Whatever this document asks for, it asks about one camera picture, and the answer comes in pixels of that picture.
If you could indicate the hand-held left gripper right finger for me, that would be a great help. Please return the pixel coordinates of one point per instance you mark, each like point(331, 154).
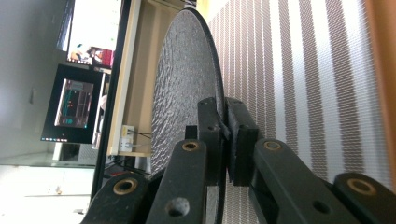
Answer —
point(241, 140)

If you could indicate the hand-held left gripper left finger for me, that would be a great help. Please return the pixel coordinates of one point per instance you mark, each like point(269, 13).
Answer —
point(211, 130)

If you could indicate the dark grey round plate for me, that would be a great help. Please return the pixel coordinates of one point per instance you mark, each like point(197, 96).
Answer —
point(183, 77)

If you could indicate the brown wooden tray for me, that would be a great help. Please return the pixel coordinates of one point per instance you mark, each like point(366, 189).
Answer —
point(384, 77)

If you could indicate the striped placemat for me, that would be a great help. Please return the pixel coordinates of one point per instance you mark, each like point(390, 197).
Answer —
point(295, 77)

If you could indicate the white power strip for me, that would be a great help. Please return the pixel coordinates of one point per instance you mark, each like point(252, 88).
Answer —
point(127, 140)

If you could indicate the light wooden shelf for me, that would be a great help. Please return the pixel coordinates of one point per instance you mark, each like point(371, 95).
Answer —
point(140, 77)

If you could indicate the black bar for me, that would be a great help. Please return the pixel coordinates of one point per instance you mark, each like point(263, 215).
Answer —
point(109, 124)

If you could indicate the black framed computer monitor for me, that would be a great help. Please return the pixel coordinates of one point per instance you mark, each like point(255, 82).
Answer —
point(74, 102)

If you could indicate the bright computer monitor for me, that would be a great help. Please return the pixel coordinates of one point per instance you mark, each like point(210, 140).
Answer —
point(93, 31)

